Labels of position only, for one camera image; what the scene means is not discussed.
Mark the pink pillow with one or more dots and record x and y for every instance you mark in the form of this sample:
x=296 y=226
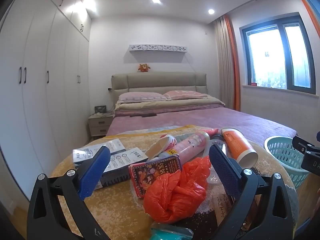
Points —
x=140 y=96
x=186 y=94

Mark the purple printed snack box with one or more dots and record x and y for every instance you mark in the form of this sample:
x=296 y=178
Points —
x=152 y=171

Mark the pink bottle with white cap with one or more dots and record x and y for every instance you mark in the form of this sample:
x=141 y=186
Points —
x=190 y=146

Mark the folded beige quilt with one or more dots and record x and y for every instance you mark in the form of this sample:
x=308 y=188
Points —
x=170 y=105

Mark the yellow printed blanket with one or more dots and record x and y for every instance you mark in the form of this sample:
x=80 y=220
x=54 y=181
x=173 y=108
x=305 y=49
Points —
x=115 y=205

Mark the dark flat object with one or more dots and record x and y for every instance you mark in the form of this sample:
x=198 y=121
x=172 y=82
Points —
x=148 y=115

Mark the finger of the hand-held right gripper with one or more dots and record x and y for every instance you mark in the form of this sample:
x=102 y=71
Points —
x=301 y=143

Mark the white patterned wall shelf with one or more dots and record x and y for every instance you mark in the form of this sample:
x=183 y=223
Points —
x=157 y=48

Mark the beige and orange curtain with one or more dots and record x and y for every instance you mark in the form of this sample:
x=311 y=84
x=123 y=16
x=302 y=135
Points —
x=226 y=62

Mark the red plastic wrapper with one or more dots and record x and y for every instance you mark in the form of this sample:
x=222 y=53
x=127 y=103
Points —
x=212 y=132

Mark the brown paper chopstick sleeve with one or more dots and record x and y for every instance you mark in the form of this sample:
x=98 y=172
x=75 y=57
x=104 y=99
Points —
x=222 y=210

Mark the orange tube with white cap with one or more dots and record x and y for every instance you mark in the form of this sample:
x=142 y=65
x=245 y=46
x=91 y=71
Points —
x=237 y=145

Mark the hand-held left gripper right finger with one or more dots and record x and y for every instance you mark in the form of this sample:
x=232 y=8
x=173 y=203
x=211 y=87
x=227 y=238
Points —
x=222 y=170

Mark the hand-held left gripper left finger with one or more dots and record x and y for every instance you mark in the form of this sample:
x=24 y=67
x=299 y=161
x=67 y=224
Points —
x=93 y=172

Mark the bed with pink cover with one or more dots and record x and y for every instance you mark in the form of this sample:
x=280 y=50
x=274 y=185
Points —
x=225 y=122

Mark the orange plush toy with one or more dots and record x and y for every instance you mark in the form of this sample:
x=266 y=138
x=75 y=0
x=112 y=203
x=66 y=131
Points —
x=144 y=68

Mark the orange plastic bag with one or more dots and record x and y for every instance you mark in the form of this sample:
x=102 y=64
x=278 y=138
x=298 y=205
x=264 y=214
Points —
x=175 y=195

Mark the teal plastic basket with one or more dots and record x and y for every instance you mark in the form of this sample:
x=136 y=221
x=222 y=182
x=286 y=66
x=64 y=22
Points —
x=282 y=155

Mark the clear plastic cup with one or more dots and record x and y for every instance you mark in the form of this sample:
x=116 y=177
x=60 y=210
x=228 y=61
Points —
x=215 y=143

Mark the black picture frame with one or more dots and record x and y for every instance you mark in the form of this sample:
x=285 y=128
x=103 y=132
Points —
x=100 y=108

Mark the beige nightstand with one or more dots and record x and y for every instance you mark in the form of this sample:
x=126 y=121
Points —
x=100 y=126

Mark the red and white paper cup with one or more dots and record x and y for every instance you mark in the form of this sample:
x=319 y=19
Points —
x=160 y=146

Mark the teal plastic wrapper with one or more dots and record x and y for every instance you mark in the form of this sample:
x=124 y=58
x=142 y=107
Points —
x=172 y=232

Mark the white wardrobe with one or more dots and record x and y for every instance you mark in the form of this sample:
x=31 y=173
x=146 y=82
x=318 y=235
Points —
x=37 y=80

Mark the beige padded headboard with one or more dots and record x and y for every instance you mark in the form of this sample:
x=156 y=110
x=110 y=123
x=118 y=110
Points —
x=160 y=82

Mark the dark framed window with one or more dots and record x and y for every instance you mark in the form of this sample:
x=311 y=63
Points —
x=277 y=55

